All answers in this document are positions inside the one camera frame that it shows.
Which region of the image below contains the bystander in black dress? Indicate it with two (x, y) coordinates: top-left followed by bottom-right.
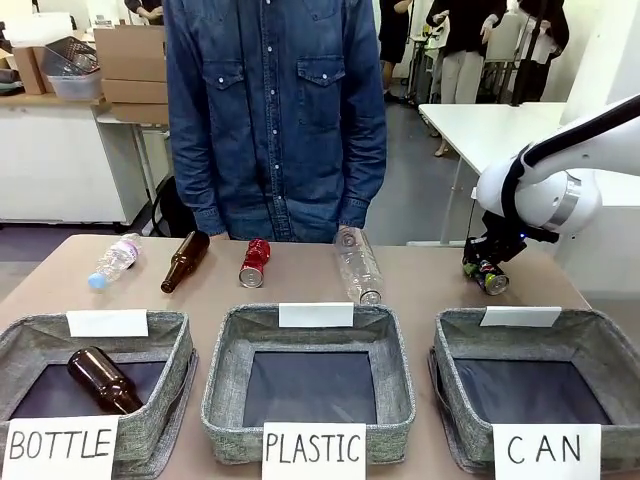
(378, 0), (413, 65)

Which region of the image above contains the white paper sign BOTTLE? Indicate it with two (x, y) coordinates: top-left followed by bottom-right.
(0, 414), (121, 480)

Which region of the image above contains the black cable on robot arm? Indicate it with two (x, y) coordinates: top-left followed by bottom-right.
(499, 111), (640, 221)

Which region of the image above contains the white cabinet counter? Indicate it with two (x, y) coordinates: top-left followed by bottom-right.
(0, 92), (151, 227)

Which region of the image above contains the white foam box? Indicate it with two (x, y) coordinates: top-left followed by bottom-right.
(0, 8), (77, 47)

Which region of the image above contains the person's left denim forearm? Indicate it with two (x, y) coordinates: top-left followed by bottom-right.
(339, 99), (389, 229)

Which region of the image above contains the person's right denim forearm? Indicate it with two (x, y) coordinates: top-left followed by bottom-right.
(168, 99), (229, 237)

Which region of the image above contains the white paper sign CAN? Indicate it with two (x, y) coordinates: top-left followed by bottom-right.
(490, 422), (603, 480)

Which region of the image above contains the small brown cardboard box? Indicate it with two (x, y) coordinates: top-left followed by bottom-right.
(11, 45), (57, 97)

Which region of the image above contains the wide brown glass bottle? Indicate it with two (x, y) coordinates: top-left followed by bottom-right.
(66, 346), (145, 416)

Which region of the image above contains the person in denim shirt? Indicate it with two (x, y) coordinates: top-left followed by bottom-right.
(162, 0), (389, 245)

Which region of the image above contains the dark blue soda can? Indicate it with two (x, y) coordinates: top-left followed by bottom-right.
(462, 258), (511, 297)

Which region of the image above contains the bystander in black clothes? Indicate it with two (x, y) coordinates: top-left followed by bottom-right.
(513, 0), (571, 103)

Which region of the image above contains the grey fabric basket labelled plastic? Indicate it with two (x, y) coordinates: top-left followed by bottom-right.
(200, 302), (417, 465)

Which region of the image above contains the white background table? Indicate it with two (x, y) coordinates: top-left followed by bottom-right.
(405, 101), (640, 248)

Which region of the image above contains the flat brown cardboard box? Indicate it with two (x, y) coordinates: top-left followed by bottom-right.
(101, 78), (169, 106)

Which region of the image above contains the slim brown glass bottle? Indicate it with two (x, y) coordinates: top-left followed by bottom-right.
(159, 230), (212, 295)

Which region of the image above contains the clear plastic storage bin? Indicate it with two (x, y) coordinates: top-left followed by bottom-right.
(40, 36), (104, 100)

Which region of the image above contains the blank white card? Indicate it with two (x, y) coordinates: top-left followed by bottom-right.
(278, 302), (355, 329)
(65, 309), (150, 339)
(479, 305), (563, 329)

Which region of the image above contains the grey fabric basket labelled bottle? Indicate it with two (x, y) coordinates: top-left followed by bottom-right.
(0, 309), (200, 480)

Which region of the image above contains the crushed red soda can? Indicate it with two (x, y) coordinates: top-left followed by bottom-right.
(237, 238), (273, 289)

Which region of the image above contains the white paper sign PLASTIC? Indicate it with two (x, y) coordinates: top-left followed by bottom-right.
(261, 421), (367, 480)

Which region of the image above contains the small blue-capped plastic bottle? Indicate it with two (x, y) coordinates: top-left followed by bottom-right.
(87, 232), (143, 291)

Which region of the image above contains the bystander in beige trousers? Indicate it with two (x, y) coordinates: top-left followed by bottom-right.
(425, 0), (507, 105)

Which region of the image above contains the large brown cardboard box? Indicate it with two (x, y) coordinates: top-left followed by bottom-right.
(93, 24), (169, 84)

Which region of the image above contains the large clear plastic bottle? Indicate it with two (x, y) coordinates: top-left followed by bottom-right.
(333, 227), (384, 306)

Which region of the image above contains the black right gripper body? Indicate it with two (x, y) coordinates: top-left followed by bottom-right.
(463, 211), (530, 265)

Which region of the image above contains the grey fabric basket labelled can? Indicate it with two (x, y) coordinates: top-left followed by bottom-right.
(427, 305), (640, 474)

